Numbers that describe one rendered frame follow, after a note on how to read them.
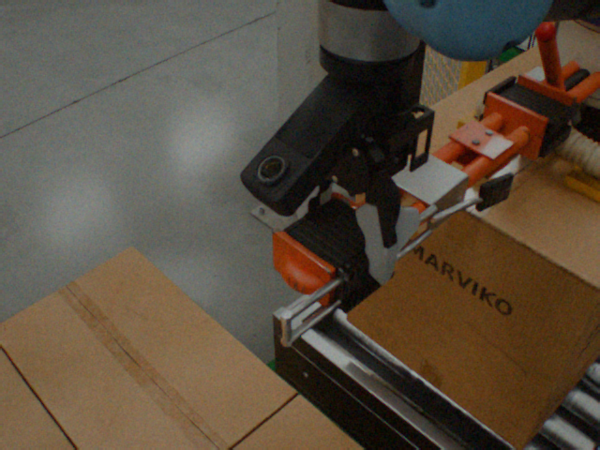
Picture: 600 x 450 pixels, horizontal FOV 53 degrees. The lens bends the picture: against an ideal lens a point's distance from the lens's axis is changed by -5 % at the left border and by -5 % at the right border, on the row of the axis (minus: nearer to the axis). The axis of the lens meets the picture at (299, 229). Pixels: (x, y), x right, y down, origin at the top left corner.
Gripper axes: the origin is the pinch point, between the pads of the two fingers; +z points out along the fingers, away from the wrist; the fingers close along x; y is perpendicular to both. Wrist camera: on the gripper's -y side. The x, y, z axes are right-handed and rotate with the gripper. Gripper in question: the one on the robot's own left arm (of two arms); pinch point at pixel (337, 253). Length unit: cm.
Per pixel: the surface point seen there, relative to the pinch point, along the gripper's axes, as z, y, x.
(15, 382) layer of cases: 67, -25, 65
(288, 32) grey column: 43, 93, 108
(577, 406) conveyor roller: 68, 55, -19
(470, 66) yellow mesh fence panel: 33, 99, 46
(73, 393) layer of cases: 67, -17, 54
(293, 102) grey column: 68, 93, 106
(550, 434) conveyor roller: 68, 46, -18
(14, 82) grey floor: 121, 61, 298
